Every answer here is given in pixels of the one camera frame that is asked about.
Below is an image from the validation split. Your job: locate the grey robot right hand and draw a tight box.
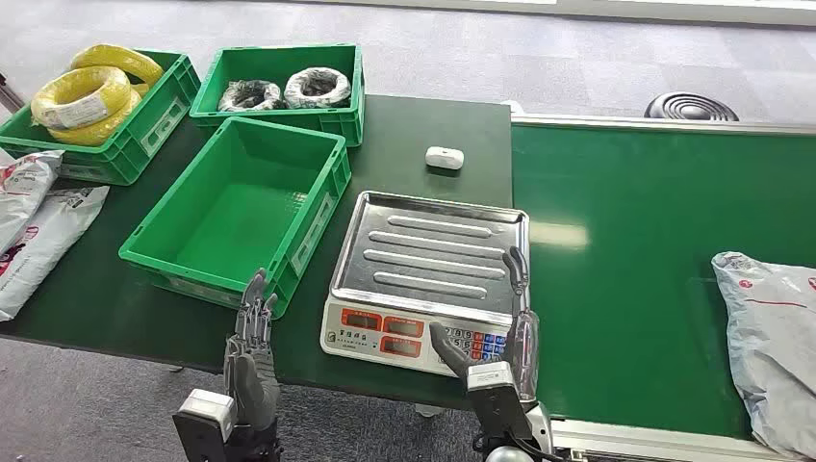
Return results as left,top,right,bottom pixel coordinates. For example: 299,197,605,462
428,246,541,403

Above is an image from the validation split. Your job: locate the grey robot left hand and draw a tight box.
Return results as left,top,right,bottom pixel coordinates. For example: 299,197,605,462
222,268,282,432

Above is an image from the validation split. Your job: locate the grey poly mailer package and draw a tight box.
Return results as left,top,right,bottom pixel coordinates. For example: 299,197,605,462
711,250,816,462

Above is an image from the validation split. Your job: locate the green conveyor belt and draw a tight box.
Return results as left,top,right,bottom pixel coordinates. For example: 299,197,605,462
509,113,816,462

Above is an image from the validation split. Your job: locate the white poly mailer package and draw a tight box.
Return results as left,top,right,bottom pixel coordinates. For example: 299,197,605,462
0,149,65,256
0,185,111,323

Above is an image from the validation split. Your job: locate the white electronic weighing scale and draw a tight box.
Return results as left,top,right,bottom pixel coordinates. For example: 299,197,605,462
319,190,531,377

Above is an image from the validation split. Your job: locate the empty green plastic crate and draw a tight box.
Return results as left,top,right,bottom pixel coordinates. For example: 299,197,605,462
118,116,352,320

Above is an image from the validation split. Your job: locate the small white device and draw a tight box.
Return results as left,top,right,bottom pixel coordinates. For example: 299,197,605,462
424,146,466,171

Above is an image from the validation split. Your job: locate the green crate with yellow coils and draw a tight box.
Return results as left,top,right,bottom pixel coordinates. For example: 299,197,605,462
0,49,203,187

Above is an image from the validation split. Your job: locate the green crate with grey coils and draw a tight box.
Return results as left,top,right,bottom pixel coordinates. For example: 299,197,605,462
190,42,366,148

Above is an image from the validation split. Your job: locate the round black floor vent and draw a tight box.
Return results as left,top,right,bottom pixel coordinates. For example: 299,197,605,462
644,91,741,122

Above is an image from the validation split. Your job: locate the dark metal bar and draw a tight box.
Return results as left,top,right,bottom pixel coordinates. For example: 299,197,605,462
0,71,27,115

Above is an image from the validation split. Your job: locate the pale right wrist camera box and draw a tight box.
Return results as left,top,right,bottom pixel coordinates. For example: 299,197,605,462
465,362,519,394

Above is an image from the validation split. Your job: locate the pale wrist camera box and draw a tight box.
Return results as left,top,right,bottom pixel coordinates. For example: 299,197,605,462
173,389,239,441
465,362,519,394

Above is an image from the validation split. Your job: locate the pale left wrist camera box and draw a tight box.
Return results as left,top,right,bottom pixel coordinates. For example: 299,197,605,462
173,389,239,441

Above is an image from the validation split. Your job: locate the dark wrapped wire coil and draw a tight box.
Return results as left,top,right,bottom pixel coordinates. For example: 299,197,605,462
217,79,286,114

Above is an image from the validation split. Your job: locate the yellow wire coil with label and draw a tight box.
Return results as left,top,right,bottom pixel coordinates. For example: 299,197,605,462
30,65,133,132

